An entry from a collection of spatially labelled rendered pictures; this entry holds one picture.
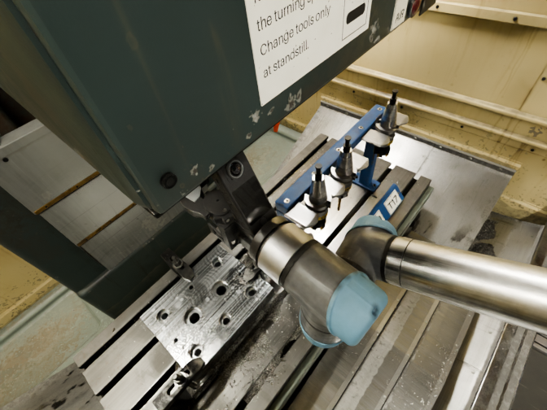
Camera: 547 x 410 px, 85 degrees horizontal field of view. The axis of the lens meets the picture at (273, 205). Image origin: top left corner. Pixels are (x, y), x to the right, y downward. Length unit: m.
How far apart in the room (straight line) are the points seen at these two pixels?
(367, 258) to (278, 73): 0.32
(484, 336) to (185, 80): 1.20
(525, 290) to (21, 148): 0.91
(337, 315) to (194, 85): 0.26
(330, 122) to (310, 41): 1.34
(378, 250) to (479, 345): 0.82
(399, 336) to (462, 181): 0.68
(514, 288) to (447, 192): 0.99
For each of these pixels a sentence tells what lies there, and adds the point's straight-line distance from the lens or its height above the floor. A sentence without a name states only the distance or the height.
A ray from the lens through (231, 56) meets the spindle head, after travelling 0.21.
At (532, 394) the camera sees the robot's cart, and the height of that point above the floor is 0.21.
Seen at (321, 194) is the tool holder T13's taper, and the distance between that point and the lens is 0.68.
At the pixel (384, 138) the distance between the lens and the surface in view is 0.89.
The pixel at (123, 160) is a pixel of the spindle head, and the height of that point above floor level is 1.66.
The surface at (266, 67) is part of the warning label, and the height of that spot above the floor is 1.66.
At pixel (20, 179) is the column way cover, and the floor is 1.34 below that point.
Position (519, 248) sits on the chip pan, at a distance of 1.51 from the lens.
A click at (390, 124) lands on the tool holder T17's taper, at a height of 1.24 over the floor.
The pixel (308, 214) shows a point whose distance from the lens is 0.69.
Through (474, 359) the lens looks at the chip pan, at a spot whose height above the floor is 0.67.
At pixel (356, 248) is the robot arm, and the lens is 0.49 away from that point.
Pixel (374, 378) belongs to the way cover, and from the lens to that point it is 1.05.
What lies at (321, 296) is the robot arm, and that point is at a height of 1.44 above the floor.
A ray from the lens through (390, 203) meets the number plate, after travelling 1.09.
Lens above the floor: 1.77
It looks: 51 degrees down
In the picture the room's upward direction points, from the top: 9 degrees counter-clockwise
